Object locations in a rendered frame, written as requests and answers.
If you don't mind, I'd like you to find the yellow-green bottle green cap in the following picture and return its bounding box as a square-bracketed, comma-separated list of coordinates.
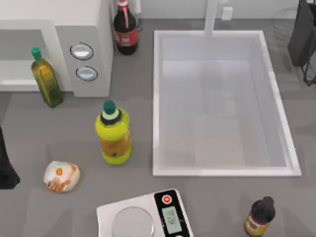
[94, 99, 133, 165]

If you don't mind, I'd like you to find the white sink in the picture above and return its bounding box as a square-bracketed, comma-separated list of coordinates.
[152, 30, 303, 178]

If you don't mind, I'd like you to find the pale microwave oven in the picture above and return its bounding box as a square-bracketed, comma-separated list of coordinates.
[0, 19, 115, 98]

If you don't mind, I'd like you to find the round microwave knob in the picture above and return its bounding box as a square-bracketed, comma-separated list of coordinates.
[70, 42, 94, 61]
[75, 66, 99, 82]

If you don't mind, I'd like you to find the dark cola bottle red label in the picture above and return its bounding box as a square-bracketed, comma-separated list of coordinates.
[113, 0, 139, 56]

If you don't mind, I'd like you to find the white kitchen scale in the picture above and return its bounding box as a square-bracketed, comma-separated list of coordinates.
[96, 188, 195, 237]

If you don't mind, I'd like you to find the white and orange bread bag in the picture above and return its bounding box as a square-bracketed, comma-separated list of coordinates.
[43, 160, 81, 194]

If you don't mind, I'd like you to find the tall white tap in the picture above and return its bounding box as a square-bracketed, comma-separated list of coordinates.
[204, 0, 218, 38]

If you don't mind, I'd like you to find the green olive oil bottle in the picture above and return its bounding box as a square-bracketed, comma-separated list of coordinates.
[30, 47, 64, 108]

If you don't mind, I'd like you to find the dark bottle yellow label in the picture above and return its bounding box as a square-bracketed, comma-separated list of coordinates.
[244, 196, 276, 237]

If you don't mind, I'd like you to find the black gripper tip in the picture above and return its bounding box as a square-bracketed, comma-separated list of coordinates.
[0, 126, 21, 191]
[287, 0, 316, 87]

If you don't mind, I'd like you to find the white wall socket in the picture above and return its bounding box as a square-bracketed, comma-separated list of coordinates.
[221, 6, 234, 21]

